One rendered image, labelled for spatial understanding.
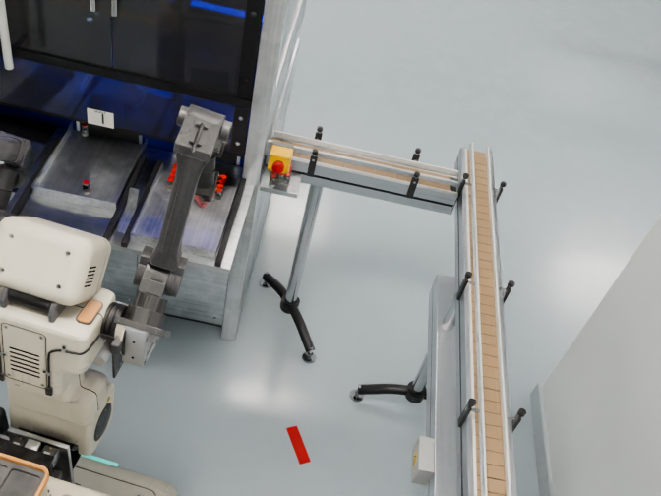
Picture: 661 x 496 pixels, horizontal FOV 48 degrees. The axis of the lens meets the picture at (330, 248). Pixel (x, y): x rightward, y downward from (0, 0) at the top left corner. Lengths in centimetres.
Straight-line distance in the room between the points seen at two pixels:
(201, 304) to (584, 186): 250
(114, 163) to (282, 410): 117
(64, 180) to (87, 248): 92
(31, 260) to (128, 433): 140
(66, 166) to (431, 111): 272
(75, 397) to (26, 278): 42
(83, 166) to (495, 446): 154
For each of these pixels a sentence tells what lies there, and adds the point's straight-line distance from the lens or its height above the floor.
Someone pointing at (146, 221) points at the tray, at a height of 88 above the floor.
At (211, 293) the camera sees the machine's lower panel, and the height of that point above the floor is 27.
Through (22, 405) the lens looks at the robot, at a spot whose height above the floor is 82.
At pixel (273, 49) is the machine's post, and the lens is 224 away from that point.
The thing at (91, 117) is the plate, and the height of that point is 102.
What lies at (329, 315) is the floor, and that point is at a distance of 335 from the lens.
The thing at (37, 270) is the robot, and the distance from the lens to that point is 166.
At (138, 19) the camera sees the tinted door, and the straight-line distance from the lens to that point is 232.
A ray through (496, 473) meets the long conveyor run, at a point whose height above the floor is 93.
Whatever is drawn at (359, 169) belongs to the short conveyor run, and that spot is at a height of 93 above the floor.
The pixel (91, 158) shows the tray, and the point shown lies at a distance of 261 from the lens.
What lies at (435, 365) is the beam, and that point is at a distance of 263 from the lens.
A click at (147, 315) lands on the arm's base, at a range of 170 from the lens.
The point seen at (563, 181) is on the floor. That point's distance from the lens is 459.
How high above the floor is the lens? 256
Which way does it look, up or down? 45 degrees down
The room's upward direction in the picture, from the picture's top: 15 degrees clockwise
